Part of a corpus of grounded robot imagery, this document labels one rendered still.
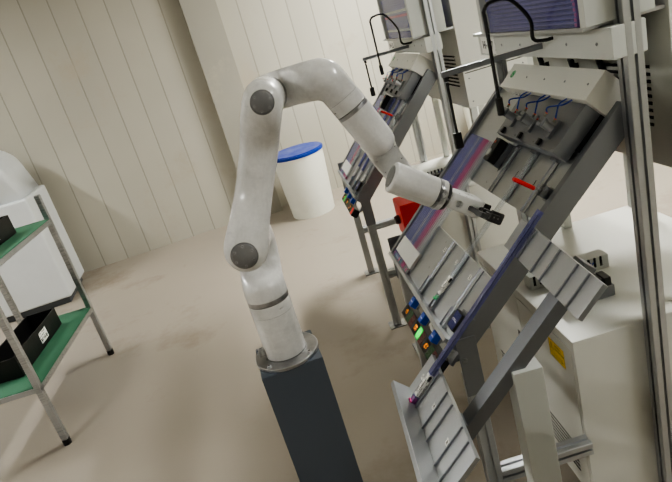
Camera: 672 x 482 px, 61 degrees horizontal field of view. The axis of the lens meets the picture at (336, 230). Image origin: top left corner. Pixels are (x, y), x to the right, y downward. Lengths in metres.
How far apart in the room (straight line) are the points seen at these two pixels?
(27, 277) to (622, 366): 4.52
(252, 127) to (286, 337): 0.60
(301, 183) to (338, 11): 1.74
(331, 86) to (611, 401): 1.14
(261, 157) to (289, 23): 4.27
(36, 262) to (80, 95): 1.54
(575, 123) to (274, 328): 0.93
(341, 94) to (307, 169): 3.60
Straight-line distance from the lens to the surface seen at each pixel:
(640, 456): 1.97
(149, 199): 5.74
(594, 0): 1.41
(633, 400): 1.83
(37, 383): 3.12
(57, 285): 5.25
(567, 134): 1.47
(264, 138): 1.42
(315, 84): 1.42
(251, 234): 1.46
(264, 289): 1.56
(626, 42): 1.42
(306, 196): 5.07
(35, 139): 5.79
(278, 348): 1.64
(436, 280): 1.73
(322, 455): 1.82
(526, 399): 1.23
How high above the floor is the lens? 1.54
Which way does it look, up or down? 19 degrees down
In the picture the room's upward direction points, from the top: 16 degrees counter-clockwise
